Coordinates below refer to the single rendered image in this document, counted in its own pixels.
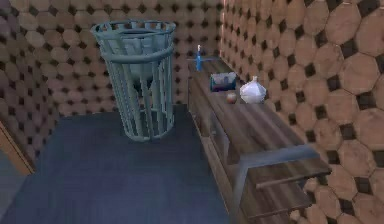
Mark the blue and white box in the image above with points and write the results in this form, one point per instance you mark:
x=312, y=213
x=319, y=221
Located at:
x=223, y=81

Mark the blue bottle with white top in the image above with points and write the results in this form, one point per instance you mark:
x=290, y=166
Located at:
x=199, y=61

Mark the brown wooden shelf table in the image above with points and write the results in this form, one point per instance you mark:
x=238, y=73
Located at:
x=253, y=133

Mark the grey-blue slatted laundry basket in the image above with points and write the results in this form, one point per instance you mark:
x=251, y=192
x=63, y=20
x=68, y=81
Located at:
x=136, y=60

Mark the brown wooden door frame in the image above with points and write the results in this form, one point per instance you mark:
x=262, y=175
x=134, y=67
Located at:
x=13, y=151

